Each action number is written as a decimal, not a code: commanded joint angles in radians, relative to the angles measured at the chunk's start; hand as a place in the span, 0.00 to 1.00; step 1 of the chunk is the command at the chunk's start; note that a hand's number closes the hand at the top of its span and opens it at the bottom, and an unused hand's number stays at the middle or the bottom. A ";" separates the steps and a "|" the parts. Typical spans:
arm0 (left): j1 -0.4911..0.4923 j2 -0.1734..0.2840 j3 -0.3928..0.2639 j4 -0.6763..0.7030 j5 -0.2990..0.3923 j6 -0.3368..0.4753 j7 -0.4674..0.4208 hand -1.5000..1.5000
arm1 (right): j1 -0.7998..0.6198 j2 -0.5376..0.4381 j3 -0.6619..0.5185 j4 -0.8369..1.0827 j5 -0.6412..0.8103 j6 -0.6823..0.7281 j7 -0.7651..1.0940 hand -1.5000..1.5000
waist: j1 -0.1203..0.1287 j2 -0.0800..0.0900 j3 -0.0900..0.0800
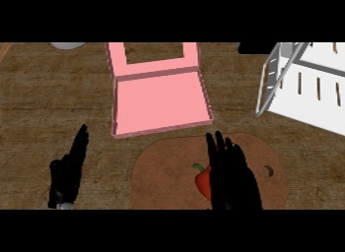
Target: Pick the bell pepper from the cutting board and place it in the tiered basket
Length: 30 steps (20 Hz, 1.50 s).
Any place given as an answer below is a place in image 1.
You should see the grey round object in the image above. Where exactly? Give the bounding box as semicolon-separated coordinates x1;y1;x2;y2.
49;42;89;51

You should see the white tiered basket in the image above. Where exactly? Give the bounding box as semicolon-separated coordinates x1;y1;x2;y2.
255;42;345;150

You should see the red bell pepper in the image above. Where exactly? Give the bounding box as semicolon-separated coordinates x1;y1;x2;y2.
192;162;215;202

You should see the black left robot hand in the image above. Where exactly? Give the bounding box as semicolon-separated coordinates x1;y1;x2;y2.
46;123;92;210

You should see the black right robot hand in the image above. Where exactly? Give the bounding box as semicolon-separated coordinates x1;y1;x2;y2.
206;130;265;211

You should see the pink open box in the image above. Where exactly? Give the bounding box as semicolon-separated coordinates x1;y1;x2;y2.
105;42;216;140

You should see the brown wooden cutting board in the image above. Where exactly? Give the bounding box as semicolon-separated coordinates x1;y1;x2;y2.
129;132;290;211

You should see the black appliance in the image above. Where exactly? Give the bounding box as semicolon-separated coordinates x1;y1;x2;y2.
237;42;280;55

